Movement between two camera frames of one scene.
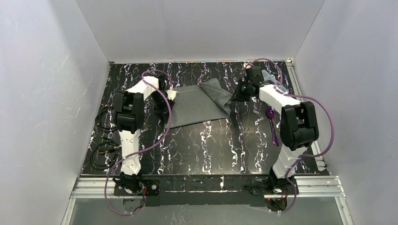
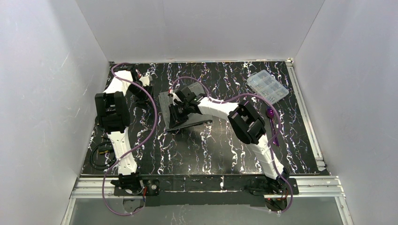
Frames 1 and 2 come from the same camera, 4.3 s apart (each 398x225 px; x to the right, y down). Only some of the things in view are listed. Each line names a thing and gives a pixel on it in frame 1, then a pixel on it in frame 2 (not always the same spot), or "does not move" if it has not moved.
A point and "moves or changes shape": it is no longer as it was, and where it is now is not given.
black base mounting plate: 205,190 does not move
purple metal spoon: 270,113 does not move
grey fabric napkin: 210,101 moves or changes shape
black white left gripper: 160,103 -> 141,97
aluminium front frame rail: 318,186 does not move
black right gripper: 239,92 -> 178,115
